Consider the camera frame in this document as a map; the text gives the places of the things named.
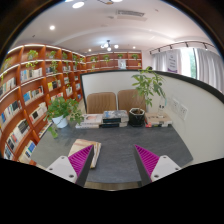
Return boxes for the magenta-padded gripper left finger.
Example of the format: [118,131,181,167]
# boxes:
[45,144,95,188]

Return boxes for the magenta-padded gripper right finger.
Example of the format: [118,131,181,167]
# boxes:
[133,144,183,187]

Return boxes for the green pothos in white pot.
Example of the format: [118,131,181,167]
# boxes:
[44,96,84,139]

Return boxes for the leafy plant in black pot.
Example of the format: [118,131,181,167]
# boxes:
[128,65,167,128]

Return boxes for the thin book with blue spine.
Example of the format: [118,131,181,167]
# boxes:
[99,121,129,129]

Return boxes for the thick book with blue spine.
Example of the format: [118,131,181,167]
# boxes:
[102,109,130,124]

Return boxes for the large orange wooden bookshelf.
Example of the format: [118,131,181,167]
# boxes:
[0,44,87,165]

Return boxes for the white and purple hanging banner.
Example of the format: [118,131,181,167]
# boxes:
[166,49,179,74]

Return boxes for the white sheer curtain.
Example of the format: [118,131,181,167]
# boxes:
[151,48,224,94]

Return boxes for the small orange wooden shelf unit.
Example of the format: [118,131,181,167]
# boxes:
[85,51,144,72]

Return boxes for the ceiling air vent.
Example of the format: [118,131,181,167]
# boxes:
[115,9,146,19]

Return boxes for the ceiling lights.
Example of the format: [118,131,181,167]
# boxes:
[49,0,138,53]

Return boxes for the white wall sockets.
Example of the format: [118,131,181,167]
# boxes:
[170,98,189,121]

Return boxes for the black track light rail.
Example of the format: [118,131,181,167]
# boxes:
[149,40,218,54]

